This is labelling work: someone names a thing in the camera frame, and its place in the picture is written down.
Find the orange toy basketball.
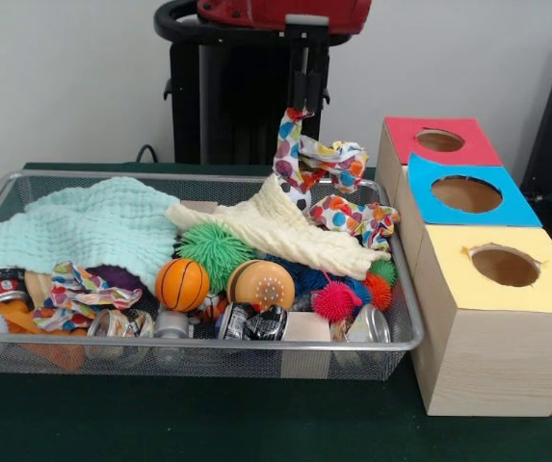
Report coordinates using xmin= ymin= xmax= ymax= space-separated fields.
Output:
xmin=154 ymin=258 xmax=212 ymax=313

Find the wooden box with three holes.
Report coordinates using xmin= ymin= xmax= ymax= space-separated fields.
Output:
xmin=375 ymin=116 xmax=552 ymax=418

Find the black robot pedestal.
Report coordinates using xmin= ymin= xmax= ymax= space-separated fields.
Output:
xmin=153 ymin=0 xmax=354 ymax=167

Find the hamburger toy ball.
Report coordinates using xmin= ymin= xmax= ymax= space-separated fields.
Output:
xmin=225 ymin=259 xmax=297 ymax=312

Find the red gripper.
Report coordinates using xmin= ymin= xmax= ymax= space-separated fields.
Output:
xmin=249 ymin=0 xmax=373 ymax=115

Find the shallow mesh bin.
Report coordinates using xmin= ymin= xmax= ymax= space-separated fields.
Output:
xmin=0 ymin=170 xmax=425 ymax=381

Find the cream waffle cloth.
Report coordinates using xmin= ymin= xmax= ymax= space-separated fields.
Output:
xmin=165 ymin=166 xmax=392 ymax=281

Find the black cable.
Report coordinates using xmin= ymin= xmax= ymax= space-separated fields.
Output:
xmin=135 ymin=142 xmax=162 ymax=165

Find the colourful polka dot cloth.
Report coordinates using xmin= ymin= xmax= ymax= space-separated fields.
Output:
xmin=273 ymin=108 xmax=370 ymax=194
xmin=307 ymin=193 xmax=402 ymax=252
xmin=32 ymin=261 xmax=145 ymax=333

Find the green spiky rubber ball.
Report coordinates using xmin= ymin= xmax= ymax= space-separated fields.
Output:
xmin=174 ymin=221 xmax=257 ymax=280

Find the mint green waffle cloth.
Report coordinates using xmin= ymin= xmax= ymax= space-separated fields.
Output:
xmin=0 ymin=176 xmax=180 ymax=295

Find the crushed silver can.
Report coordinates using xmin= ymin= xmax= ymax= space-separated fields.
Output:
xmin=347 ymin=303 xmax=392 ymax=344

